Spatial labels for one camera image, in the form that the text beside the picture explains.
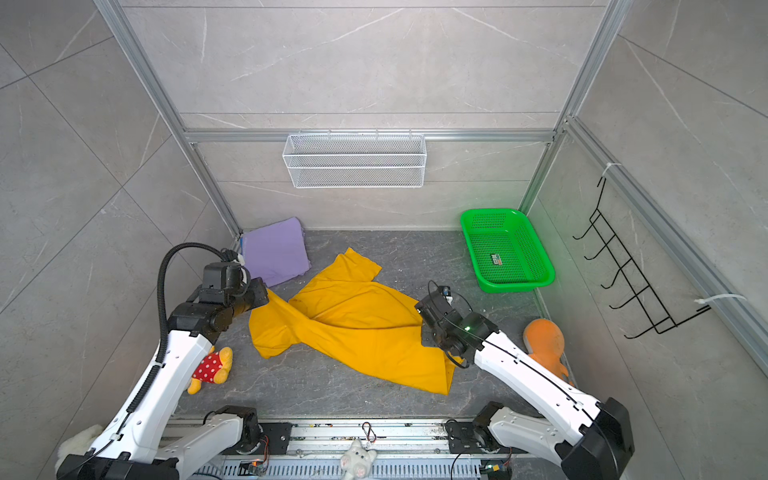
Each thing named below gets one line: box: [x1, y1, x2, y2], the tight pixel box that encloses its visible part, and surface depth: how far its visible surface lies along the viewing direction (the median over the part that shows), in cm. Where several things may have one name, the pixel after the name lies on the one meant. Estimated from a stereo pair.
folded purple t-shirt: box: [241, 217, 311, 288], surface depth 117 cm
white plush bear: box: [55, 424, 103, 475], surface depth 59 cm
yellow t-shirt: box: [249, 247, 464, 395], surface depth 88 cm
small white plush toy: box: [340, 440, 377, 479], surface depth 69 cm
